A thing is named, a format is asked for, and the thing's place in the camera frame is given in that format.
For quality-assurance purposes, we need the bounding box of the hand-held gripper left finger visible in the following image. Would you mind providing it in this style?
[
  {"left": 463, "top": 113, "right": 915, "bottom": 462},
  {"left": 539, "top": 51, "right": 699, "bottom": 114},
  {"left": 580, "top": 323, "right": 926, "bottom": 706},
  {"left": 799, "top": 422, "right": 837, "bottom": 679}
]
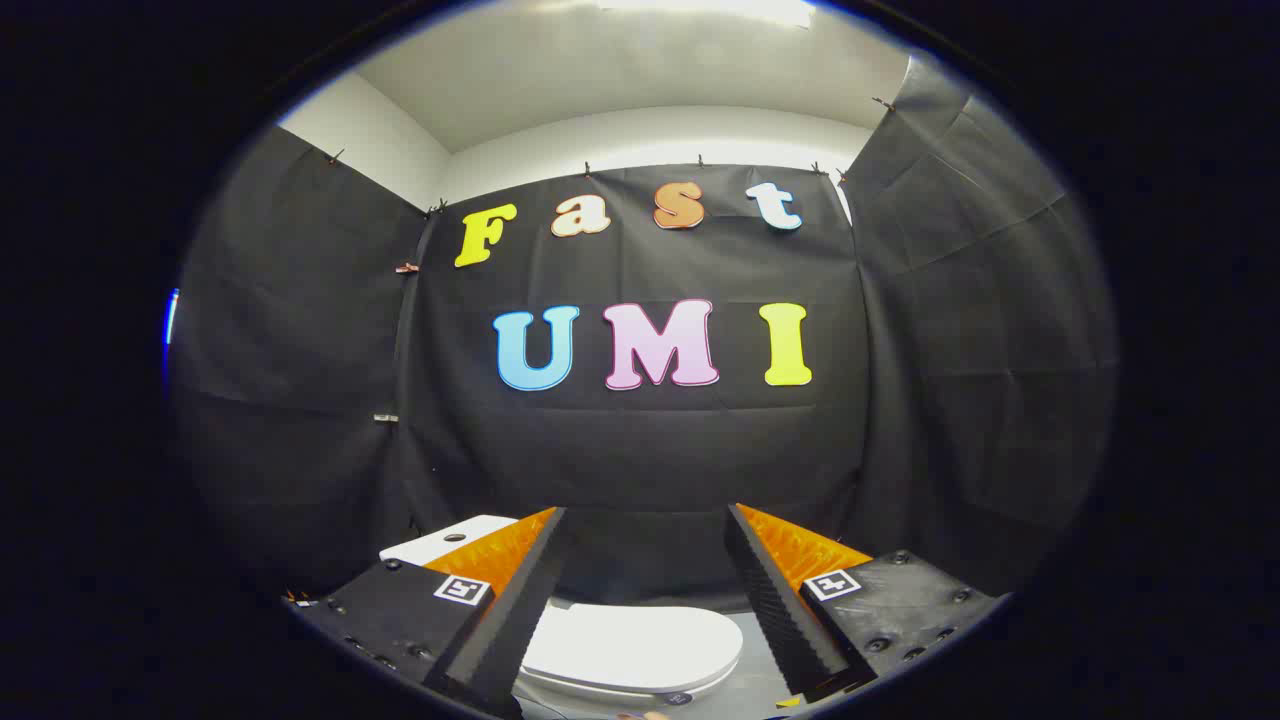
[{"left": 285, "top": 507, "right": 573, "bottom": 720}]

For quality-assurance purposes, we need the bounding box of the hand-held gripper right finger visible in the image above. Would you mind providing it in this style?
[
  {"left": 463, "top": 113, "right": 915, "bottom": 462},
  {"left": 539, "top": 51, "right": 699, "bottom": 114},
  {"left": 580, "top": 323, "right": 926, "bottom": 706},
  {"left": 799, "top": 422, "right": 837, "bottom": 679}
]
[{"left": 725, "top": 503, "right": 1006, "bottom": 709}]

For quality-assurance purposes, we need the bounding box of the white toilet lid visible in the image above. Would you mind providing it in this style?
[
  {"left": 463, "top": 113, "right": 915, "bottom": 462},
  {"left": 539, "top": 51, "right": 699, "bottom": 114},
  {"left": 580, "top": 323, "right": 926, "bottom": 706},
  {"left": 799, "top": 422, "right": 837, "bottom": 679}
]
[{"left": 520, "top": 603, "right": 746, "bottom": 701}]

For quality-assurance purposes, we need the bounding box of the black backdrop cloth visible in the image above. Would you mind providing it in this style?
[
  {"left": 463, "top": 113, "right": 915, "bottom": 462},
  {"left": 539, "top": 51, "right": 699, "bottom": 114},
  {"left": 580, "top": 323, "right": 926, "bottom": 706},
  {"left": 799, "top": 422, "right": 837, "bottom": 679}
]
[{"left": 168, "top": 55, "right": 1119, "bottom": 616}]

